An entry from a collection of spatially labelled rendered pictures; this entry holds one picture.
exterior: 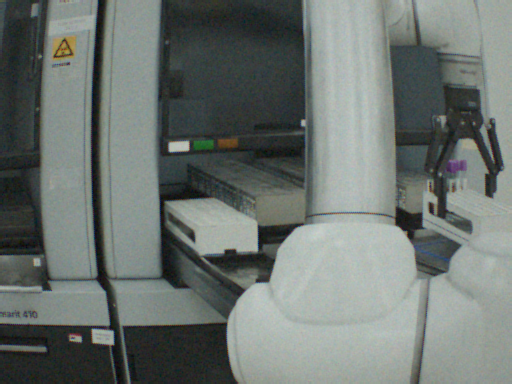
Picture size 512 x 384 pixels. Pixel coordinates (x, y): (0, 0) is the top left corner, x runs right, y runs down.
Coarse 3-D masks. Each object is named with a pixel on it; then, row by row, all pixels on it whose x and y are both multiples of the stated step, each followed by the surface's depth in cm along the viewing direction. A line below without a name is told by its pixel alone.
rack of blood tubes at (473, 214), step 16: (448, 192) 198; (464, 192) 197; (448, 208) 187; (464, 208) 180; (480, 208) 180; (496, 208) 180; (432, 224) 196; (448, 224) 187; (464, 224) 195; (480, 224) 172; (496, 224) 173; (464, 240) 179
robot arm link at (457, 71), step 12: (444, 60) 184; (456, 60) 183; (468, 60) 183; (480, 60) 185; (444, 72) 185; (456, 72) 183; (468, 72) 183; (480, 72) 185; (456, 84) 185; (468, 84) 184; (480, 84) 185
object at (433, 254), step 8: (416, 240) 206; (424, 240) 205; (432, 240) 204; (440, 240) 204; (448, 240) 203; (416, 248) 198; (424, 248) 198; (432, 248) 197; (440, 248) 196; (448, 248) 196; (456, 248) 195; (416, 256) 191; (424, 256) 191; (432, 256) 190; (440, 256) 189; (448, 256) 189; (416, 264) 189; (424, 264) 186; (432, 264) 184; (440, 264) 183; (448, 264) 182; (424, 272) 187; (432, 272) 183; (440, 272) 181
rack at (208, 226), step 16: (176, 208) 220; (192, 208) 220; (208, 208) 219; (224, 208) 220; (176, 224) 226; (192, 224) 206; (208, 224) 203; (224, 224) 202; (240, 224) 203; (256, 224) 204; (192, 240) 219; (208, 240) 202; (224, 240) 202; (240, 240) 203; (256, 240) 204
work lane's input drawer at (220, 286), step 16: (160, 224) 232; (176, 240) 216; (176, 256) 212; (192, 256) 204; (208, 256) 200; (224, 256) 201; (240, 256) 202; (256, 256) 202; (272, 256) 199; (176, 272) 213; (192, 272) 200; (208, 272) 194; (224, 272) 194; (240, 272) 194; (256, 272) 194; (272, 272) 194; (192, 288) 202; (208, 288) 190; (224, 288) 181; (240, 288) 176; (224, 304) 181
